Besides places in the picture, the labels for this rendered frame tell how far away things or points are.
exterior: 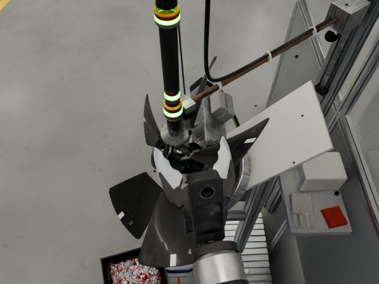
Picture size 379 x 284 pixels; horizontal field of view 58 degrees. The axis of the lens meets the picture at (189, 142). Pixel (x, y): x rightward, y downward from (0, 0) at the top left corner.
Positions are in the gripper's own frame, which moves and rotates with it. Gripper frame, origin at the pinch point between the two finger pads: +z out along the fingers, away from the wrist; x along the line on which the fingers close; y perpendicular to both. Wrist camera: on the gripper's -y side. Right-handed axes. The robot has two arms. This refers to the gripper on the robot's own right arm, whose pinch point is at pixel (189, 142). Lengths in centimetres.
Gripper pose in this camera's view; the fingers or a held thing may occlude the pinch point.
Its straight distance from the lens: 61.2
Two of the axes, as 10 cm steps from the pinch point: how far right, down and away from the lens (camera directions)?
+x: 9.8, -1.7, 1.1
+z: -2.0, -8.1, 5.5
